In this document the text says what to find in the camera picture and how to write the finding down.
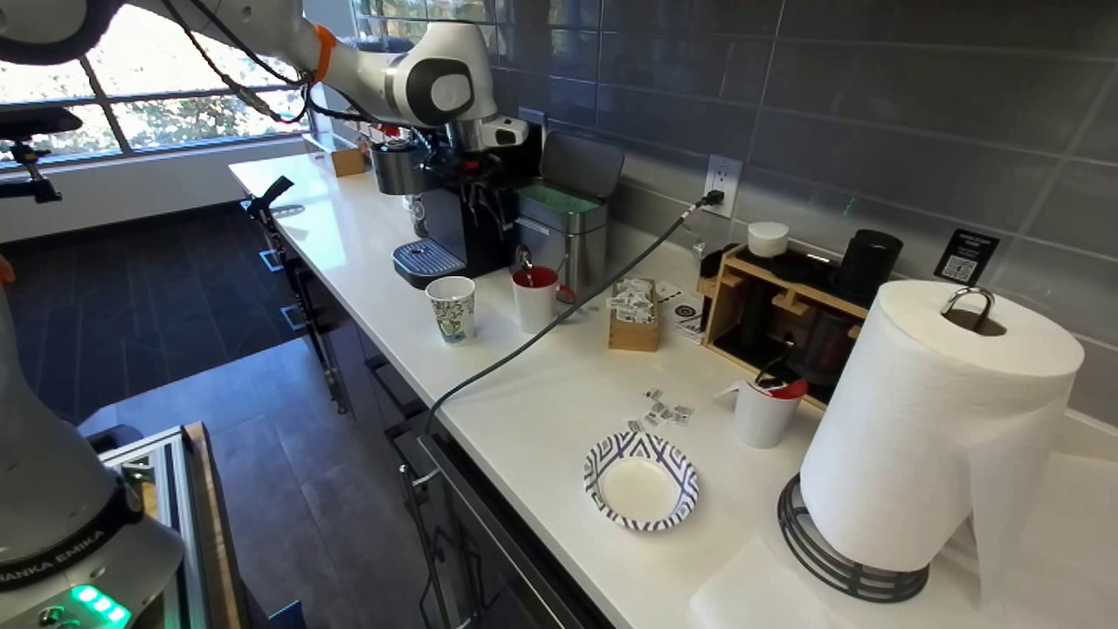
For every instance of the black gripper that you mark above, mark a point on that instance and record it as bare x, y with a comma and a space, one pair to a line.
495, 144

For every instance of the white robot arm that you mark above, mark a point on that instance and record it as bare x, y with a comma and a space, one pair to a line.
64, 517

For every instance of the black silver Keurig coffee machine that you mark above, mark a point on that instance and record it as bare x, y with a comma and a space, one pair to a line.
463, 204

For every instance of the white mug red interior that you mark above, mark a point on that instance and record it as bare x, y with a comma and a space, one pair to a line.
534, 296

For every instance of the patterned paper coffee cup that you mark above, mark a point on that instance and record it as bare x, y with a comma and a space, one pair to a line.
453, 301

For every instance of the small white cup red stirrers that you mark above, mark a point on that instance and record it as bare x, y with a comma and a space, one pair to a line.
761, 413

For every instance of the stainless steel box container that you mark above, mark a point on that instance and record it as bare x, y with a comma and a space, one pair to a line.
563, 232

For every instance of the small brown sugar packet box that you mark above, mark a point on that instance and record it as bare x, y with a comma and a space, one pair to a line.
635, 316

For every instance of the wooden condiment organizer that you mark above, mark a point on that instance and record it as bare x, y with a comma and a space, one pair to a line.
780, 316

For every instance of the patterned paper plate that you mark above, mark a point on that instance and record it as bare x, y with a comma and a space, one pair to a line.
641, 480

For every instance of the black paper towel holder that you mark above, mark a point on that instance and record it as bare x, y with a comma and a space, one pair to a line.
821, 557

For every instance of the white paper towel roll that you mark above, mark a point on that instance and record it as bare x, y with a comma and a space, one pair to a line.
935, 427

